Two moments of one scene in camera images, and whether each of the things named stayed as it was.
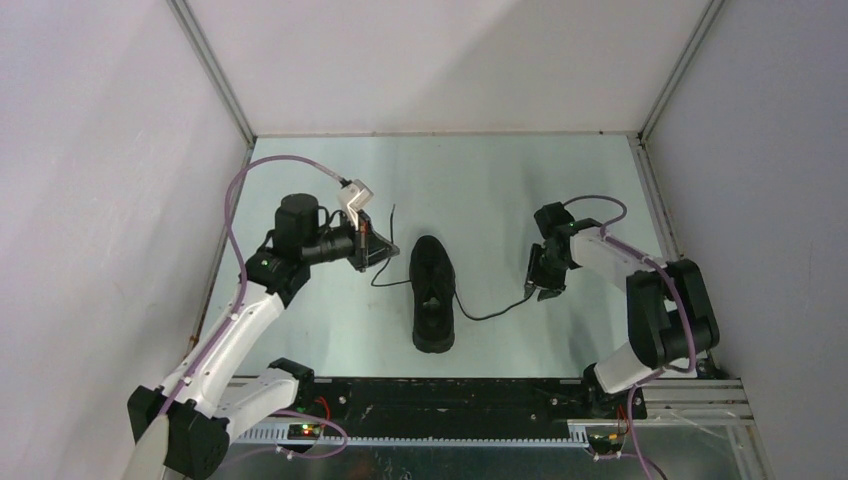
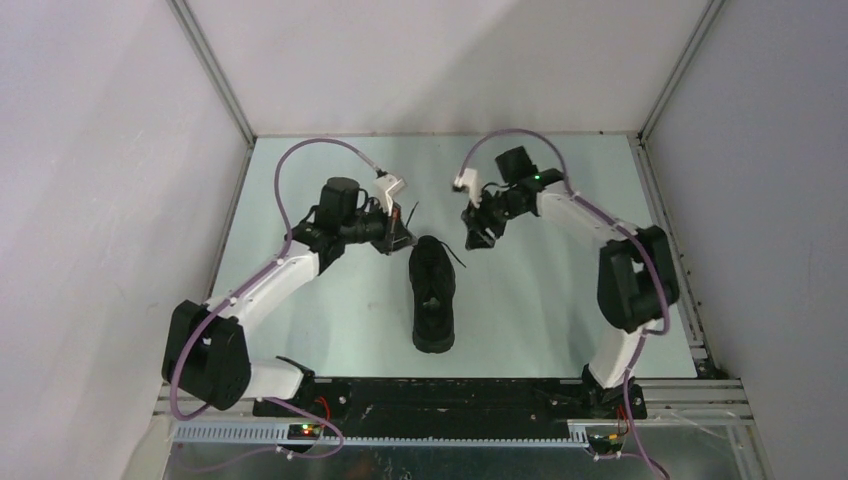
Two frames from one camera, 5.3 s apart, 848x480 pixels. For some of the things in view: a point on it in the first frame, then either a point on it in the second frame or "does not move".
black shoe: [432, 281] does not move
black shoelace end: [494, 315] -> [452, 253]
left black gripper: [369, 247] -> [394, 236]
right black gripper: [552, 286] -> [478, 221]
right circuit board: [605, 444] does not move
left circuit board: [301, 431] does not move
